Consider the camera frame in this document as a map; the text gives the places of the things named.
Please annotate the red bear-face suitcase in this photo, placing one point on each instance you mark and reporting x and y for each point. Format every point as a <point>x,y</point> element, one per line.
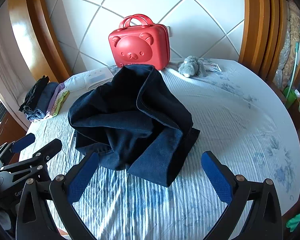
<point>137,47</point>

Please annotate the green cloth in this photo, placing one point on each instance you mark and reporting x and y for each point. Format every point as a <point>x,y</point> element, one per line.
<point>295,223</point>

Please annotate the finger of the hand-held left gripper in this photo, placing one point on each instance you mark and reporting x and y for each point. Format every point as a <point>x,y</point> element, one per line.
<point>50,148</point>
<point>22,142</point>

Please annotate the beige patterned cloth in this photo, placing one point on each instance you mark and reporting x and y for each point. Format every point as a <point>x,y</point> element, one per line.
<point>290,42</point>

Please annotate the dark blue jeans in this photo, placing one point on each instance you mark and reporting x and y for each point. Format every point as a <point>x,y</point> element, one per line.
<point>130,120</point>

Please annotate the grey plush toy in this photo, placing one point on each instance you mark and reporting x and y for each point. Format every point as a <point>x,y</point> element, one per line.
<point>191,66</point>

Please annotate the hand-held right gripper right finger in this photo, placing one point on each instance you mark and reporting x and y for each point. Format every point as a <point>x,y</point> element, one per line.
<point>216,177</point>

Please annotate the purple folded garment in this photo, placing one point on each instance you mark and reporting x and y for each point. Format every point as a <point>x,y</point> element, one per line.
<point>54,100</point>

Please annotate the black bag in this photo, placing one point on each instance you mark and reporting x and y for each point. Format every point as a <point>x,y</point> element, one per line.
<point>0,111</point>

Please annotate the bed with pale blue sheet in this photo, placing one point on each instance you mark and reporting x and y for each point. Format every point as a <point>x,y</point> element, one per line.
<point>227,120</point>

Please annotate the white paper sheet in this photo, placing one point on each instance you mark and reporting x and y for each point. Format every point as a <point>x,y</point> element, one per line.
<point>97,78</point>

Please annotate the wooden bedside cabinet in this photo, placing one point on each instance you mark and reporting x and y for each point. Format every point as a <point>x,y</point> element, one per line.
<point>7,132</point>

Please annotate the white printed packet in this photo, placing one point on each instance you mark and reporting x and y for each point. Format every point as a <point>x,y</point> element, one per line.
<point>212,67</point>

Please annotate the blue folded garment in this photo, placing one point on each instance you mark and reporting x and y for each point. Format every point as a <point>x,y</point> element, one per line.
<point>43,100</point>

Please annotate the white wall socket strip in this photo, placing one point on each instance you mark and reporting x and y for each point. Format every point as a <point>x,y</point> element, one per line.
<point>169,31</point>

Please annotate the pink curtain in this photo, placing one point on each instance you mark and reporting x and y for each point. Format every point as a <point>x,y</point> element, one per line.
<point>5,62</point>

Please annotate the person's left forearm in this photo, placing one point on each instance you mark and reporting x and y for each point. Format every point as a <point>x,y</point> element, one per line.
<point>2,220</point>

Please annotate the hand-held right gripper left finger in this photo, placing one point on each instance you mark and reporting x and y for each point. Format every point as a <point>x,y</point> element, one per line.
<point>83,177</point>

